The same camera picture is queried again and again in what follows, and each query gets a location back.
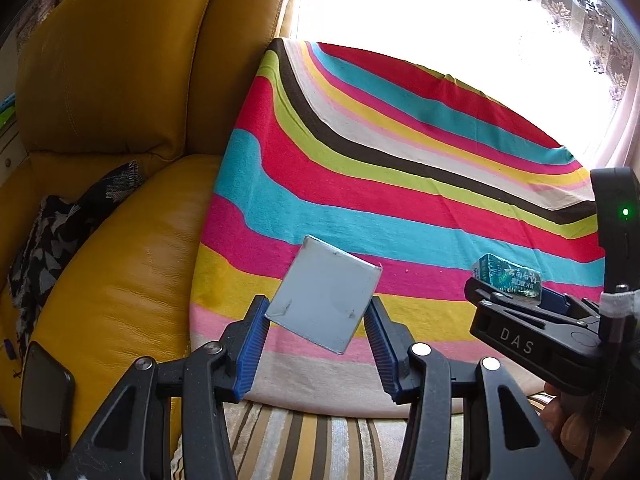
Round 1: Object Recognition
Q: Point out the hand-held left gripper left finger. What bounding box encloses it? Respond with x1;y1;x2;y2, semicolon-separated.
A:
50;295;272;480

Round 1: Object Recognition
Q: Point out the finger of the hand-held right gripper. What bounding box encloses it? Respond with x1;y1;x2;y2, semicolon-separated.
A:
540;286;603;318
464;277;602;394

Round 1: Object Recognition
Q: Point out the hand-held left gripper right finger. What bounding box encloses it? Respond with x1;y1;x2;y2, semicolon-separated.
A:
364;296;576;480

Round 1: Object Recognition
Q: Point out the teal green small box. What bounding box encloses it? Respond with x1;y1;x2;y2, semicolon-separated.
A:
472;253;544;306

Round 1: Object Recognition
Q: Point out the grey square box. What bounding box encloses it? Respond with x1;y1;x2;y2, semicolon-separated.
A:
264;234;383;356

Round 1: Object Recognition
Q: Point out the person's right hand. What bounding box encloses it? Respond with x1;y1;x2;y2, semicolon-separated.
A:
542;382;608;461

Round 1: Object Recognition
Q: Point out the striped cushion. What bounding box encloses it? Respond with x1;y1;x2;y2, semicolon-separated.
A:
170;400;566;480

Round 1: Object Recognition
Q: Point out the beige pleated curtain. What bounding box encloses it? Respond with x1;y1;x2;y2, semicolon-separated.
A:
585;25;640;171

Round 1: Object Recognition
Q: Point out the colourful striped blanket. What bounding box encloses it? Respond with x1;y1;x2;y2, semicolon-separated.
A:
187;37;608;418

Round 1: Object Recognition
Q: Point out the black smartphone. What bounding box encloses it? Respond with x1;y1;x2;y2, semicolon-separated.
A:
19;341;76;453

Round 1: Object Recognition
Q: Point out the dark patterned cloth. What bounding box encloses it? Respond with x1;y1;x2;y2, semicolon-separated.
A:
7;160;143;356

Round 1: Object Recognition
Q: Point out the floral sheer window curtain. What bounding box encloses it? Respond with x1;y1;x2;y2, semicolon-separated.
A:
487;0;638;106

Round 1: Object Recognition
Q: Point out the yellow sofa cushion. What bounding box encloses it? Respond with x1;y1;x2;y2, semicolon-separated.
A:
0;0;301;461

